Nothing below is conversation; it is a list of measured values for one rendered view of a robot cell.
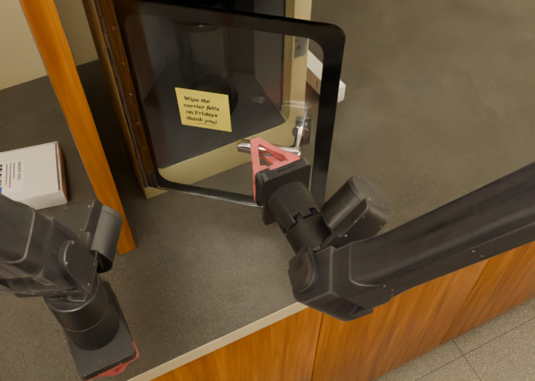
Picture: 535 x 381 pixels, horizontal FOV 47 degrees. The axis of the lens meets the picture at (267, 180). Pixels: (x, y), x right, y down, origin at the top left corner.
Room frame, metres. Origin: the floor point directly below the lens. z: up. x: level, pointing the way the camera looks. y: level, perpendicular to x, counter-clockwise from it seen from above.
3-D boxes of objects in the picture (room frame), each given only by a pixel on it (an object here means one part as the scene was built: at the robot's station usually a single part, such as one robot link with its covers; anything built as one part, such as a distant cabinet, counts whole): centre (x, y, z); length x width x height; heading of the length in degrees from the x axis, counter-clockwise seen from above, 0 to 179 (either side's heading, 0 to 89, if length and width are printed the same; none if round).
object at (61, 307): (0.29, 0.20, 1.27); 0.07 x 0.06 x 0.07; 176
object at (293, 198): (0.45, -0.03, 1.20); 0.07 x 0.07 x 0.10; 26
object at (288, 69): (0.60, 0.06, 1.19); 0.30 x 0.01 x 0.40; 78
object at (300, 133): (0.56, -0.01, 1.20); 0.10 x 0.05 x 0.03; 78
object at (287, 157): (0.51, 0.00, 1.20); 0.09 x 0.07 x 0.07; 26
